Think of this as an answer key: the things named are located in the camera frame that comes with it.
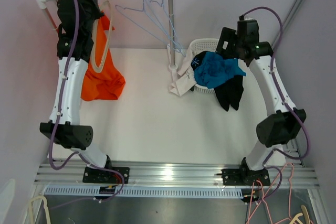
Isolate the beige hanger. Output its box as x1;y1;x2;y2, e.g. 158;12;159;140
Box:
89;0;116;73
28;195;51;224

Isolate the blue t shirt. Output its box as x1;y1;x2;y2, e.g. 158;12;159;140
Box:
191;51;246;89

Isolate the black t shirt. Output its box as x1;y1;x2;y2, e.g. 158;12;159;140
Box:
190;50;244;112

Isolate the green white t shirt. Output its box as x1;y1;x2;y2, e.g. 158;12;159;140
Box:
168;47;196;97

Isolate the light blue wire hanger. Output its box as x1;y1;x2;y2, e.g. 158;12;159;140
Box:
114;0;187;57
157;0;186;62

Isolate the orange t shirt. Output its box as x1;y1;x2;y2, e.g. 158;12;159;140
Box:
81;16;125;101

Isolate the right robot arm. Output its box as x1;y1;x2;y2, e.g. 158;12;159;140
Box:
216;16;307;186

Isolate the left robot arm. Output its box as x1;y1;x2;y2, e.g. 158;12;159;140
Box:
39;0;113;183

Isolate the beige hanger on floor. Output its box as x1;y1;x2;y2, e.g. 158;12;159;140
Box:
28;195;51;224

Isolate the white laundry basket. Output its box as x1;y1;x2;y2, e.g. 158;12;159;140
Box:
189;38;219;94

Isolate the red pole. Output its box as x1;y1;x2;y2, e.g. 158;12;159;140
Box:
43;8;58;32

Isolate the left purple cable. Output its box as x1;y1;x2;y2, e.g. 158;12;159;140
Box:
48;0;124;204

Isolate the purple cable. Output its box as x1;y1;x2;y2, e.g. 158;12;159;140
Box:
48;0;124;204
241;6;311;198

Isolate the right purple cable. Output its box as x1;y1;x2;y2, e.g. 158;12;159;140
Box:
241;6;311;198

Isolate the pink wire hanger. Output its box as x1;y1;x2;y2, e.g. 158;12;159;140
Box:
245;162;313;224

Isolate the aluminium rail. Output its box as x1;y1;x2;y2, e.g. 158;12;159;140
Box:
34;159;320;189

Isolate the white cable duct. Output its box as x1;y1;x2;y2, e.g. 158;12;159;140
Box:
44;185;243;199

